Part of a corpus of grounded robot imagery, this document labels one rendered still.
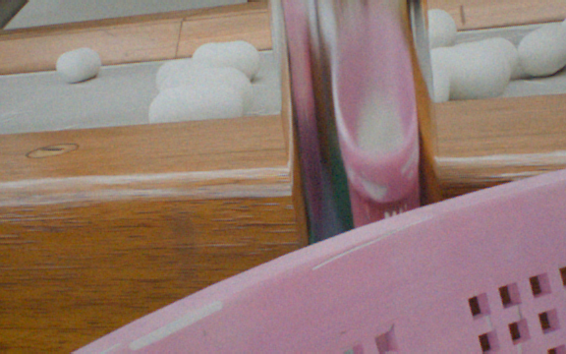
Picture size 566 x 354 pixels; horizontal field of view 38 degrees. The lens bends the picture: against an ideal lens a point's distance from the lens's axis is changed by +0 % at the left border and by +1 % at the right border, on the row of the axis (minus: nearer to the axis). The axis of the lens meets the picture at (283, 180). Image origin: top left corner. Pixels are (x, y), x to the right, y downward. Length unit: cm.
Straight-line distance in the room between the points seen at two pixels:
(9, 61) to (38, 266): 44
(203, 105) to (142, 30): 28
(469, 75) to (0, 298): 18
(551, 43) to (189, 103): 14
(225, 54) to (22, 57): 23
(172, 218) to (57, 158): 4
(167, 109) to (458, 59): 10
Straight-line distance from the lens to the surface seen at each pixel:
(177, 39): 55
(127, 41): 56
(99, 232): 16
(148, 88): 44
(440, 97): 27
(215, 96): 29
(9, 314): 18
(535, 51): 33
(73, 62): 50
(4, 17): 107
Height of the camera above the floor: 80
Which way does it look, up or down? 16 degrees down
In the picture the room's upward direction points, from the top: 8 degrees counter-clockwise
